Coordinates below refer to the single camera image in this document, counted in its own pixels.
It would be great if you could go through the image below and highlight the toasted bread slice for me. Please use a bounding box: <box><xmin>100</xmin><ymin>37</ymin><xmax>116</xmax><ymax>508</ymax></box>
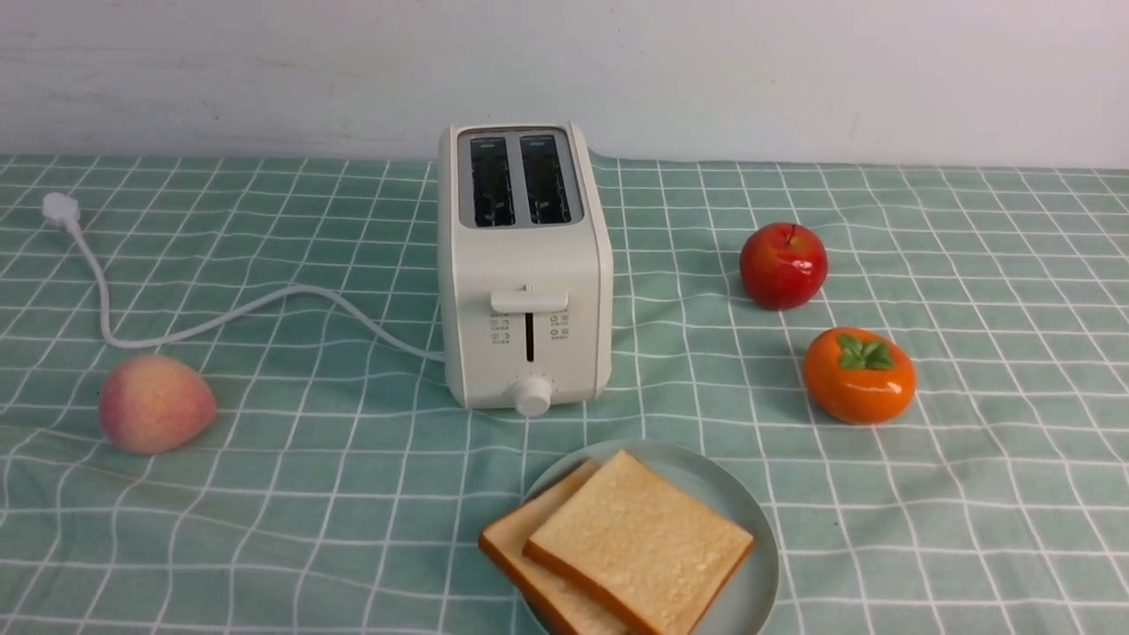
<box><xmin>523</xmin><ymin>450</ymin><xmax>754</xmax><ymax>634</ymax></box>
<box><xmin>478</xmin><ymin>459</ymin><xmax>632</xmax><ymax>635</ymax></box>

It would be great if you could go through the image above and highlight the white two-slot toaster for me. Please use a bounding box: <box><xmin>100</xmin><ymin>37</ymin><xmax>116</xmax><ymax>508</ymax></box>
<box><xmin>437</xmin><ymin>122</ymin><xmax>614</xmax><ymax>417</ymax></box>

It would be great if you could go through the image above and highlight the red apple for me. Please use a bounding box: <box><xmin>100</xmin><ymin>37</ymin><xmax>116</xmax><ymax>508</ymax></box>
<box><xmin>738</xmin><ymin>221</ymin><xmax>829</xmax><ymax>312</ymax></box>

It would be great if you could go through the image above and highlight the green checkered tablecloth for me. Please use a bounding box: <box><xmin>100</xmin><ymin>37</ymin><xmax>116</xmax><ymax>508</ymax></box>
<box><xmin>1</xmin><ymin>155</ymin><xmax>1128</xmax><ymax>634</ymax></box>

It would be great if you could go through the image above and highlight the orange persimmon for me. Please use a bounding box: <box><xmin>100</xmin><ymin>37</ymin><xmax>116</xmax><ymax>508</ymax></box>
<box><xmin>800</xmin><ymin>327</ymin><xmax>918</xmax><ymax>425</ymax></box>

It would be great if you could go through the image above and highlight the light blue round plate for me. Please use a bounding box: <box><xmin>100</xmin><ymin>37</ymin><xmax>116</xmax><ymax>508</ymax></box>
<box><xmin>523</xmin><ymin>440</ymin><xmax>780</xmax><ymax>634</ymax></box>

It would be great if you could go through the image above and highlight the pink peach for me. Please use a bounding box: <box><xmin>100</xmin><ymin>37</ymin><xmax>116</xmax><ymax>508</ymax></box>
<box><xmin>97</xmin><ymin>355</ymin><xmax>217</xmax><ymax>455</ymax></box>

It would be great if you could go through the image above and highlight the white toaster power cable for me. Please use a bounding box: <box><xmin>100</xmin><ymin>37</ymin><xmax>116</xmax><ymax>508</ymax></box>
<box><xmin>41</xmin><ymin>194</ymin><xmax>445</xmax><ymax>364</ymax></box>

